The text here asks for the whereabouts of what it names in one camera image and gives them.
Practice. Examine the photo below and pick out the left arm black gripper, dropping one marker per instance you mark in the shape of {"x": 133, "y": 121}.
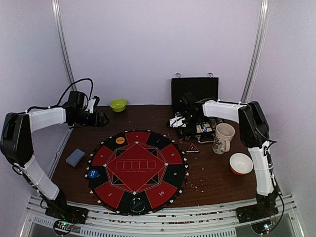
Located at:
{"x": 94, "y": 122}

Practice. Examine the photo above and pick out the orange big blind button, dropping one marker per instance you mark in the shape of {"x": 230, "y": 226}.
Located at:
{"x": 120, "y": 140}

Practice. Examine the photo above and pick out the black red triangular token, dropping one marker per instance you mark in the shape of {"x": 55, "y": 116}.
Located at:
{"x": 192, "y": 149}

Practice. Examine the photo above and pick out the blue deck of cards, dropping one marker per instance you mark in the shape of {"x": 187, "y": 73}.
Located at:
{"x": 75, "y": 157}

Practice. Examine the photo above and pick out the blue small blind button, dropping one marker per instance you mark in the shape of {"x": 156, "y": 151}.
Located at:
{"x": 92, "y": 174}

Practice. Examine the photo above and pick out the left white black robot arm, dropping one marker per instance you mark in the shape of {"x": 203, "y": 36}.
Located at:
{"x": 17, "y": 146}

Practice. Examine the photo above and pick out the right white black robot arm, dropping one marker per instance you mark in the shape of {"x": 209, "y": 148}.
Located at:
{"x": 254, "y": 134}

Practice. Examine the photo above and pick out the blue yellow card box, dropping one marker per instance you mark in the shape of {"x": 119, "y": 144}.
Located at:
{"x": 203, "y": 128}

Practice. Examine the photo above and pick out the lime green plastic bowl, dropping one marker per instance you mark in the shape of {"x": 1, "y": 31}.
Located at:
{"x": 118, "y": 105}

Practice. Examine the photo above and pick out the black poker chip case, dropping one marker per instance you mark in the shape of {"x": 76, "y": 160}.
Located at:
{"x": 204, "y": 89}

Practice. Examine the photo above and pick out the white printed ceramic mug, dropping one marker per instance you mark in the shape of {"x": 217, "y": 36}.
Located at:
{"x": 223, "y": 137}

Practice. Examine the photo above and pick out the round red black poker mat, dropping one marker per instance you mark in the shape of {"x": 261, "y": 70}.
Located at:
{"x": 149, "y": 165}

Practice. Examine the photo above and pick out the white orange ceramic bowl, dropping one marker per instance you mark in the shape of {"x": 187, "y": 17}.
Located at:
{"x": 241, "y": 164}

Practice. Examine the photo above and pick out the clear round dealer button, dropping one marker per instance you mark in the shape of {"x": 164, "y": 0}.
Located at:
{"x": 137, "y": 205}

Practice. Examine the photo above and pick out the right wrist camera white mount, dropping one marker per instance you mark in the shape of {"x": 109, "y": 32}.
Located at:
{"x": 177, "y": 121}

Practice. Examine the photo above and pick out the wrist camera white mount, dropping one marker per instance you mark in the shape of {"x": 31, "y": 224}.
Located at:
{"x": 92, "y": 103}
{"x": 177, "y": 121}

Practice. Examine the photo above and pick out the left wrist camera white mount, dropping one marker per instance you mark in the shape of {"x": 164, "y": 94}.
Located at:
{"x": 92, "y": 103}

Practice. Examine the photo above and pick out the left aluminium frame post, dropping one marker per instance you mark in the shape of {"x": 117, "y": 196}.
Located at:
{"x": 61, "y": 35}

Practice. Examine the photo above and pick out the aluminium frame post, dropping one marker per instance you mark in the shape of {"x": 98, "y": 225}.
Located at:
{"x": 61, "y": 35}
{"x": 258, "y": 47}

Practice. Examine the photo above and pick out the right aluminium frame post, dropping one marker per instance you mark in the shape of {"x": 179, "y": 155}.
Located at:
{"x": 258, "y": 47}

